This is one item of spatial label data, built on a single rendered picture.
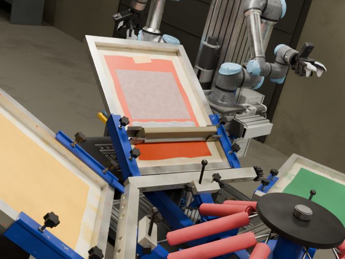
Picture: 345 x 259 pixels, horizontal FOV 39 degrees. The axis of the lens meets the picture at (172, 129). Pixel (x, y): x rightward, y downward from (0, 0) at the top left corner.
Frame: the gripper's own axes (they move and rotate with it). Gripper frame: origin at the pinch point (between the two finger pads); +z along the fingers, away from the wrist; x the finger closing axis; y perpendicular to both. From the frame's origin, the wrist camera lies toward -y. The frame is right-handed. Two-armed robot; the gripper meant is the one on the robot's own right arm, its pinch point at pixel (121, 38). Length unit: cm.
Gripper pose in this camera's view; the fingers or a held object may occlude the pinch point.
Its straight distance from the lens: 276.6
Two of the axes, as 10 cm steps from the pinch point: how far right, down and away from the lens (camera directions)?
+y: 8.3, -0.2, 5.6
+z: -3.7, 7.3, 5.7
